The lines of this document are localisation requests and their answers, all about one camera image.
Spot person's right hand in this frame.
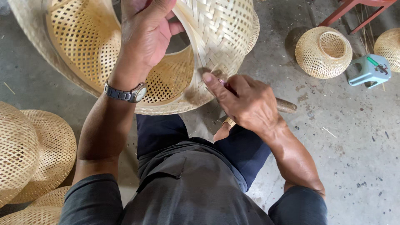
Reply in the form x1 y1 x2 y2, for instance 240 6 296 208
201 72 281 134

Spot person's left hand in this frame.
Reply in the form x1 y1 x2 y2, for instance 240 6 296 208
109 0 185 84

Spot wooden-handled knife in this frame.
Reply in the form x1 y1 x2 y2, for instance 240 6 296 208
219 79 298 114

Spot large woven bamboo lampshade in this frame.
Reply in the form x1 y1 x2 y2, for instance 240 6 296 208
8 0 261 116

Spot person's bare foot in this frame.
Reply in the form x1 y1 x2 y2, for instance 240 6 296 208
213 121 234 143

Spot silver metal wristwatch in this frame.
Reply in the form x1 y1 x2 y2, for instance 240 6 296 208
104 81 148 104

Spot small round bamboo lampshade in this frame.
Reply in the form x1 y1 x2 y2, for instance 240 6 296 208
374 27 400 73
295 26 353 79

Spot person's navy trousers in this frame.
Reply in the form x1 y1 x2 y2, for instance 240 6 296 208
136 113 272 193

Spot person's dark grey shirt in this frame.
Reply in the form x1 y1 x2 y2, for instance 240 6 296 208
59 140 328 225

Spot pale green plastic stool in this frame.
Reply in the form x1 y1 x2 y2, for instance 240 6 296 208
347 54 392 89

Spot bundle of thin bamboo strips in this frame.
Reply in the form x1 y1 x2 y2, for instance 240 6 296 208
356 4 377 54

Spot domed woven bamboo lampshade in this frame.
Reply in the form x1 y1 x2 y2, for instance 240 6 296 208
26 186 72 209
0 101 40 209
0 206 63 225
9 109 77 204

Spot green-handled cutting tool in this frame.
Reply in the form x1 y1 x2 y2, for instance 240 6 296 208
366 56 389 76

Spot red metal furniture frame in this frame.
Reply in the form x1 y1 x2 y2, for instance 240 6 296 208
318 0 398 35

